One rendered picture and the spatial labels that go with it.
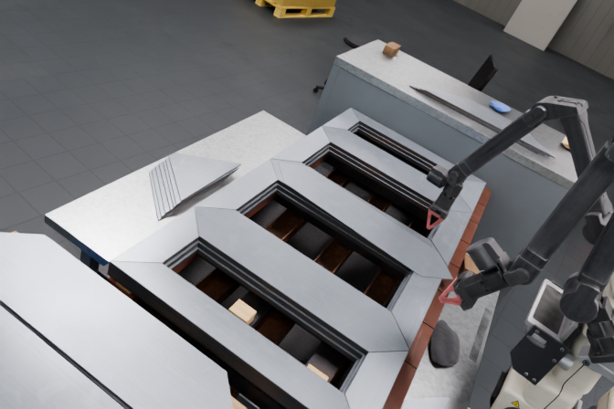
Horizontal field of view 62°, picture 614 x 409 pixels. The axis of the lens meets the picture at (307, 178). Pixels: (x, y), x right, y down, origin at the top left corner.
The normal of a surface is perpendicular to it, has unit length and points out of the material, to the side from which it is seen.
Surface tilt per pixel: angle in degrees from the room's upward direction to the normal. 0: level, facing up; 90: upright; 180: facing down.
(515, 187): 90
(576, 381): 90
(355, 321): 0
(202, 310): 0
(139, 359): 0
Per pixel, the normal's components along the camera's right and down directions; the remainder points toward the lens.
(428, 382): 0.33, -0.78
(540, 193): -0.46, 0.36
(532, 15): -0.47, 0.11
